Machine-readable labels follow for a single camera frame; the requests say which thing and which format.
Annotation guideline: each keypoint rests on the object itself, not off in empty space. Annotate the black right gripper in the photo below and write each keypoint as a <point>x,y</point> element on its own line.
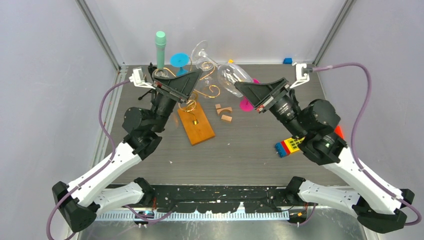
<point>256,92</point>

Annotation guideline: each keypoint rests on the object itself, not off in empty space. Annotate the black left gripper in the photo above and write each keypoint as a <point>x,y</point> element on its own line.
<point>178,89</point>

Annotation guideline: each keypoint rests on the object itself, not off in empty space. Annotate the pink plastic wine glass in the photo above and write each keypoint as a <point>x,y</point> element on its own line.
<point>245,105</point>

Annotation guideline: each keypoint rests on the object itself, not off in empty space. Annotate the clear wine glass front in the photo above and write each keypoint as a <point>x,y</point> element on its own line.
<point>227,73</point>

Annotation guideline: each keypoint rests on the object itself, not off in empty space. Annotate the clear wine glass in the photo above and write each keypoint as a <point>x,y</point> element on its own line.
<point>204,86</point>
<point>227,73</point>

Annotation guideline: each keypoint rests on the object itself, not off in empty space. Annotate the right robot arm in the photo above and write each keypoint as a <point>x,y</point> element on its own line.
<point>376,204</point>

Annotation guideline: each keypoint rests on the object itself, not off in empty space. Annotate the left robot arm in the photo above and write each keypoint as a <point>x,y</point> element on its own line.
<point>83,199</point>

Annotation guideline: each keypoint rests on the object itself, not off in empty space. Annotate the clear wine glass back right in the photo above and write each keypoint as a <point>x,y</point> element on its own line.
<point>204,86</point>

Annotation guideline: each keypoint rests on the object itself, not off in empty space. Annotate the blue plastic wine glass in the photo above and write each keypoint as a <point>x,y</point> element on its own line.
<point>180,60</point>

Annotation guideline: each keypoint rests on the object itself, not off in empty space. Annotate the orange wooden rack base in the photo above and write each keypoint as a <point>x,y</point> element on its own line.
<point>196,125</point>

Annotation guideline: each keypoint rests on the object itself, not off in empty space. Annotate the wooden rectangular block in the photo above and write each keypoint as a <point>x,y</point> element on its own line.
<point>226,118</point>

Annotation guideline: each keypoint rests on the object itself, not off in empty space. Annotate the wooden arch block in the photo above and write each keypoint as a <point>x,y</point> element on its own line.
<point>224,110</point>

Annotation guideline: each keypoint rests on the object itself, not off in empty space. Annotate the small blue block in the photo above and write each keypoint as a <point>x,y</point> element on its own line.
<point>287,61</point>

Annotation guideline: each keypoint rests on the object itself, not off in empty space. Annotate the green microphone on tripod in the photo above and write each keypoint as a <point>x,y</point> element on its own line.
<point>160,43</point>

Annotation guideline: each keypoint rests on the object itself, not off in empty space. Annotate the colourful toy block calculator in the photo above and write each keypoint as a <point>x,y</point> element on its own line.
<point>288,146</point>

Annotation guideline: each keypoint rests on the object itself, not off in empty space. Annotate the red block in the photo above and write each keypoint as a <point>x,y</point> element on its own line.
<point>339,132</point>

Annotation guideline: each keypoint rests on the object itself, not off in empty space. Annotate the gold wire wine glass rack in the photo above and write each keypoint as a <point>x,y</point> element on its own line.
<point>192,102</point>

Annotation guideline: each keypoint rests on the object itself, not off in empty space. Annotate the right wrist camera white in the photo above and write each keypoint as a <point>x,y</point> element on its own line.
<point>302,74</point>

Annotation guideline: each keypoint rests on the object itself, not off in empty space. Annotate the aluminium frame rail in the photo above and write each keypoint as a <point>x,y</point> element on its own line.
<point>93,24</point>

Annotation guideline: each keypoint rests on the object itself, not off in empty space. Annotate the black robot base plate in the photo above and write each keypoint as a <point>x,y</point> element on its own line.
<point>219,199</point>

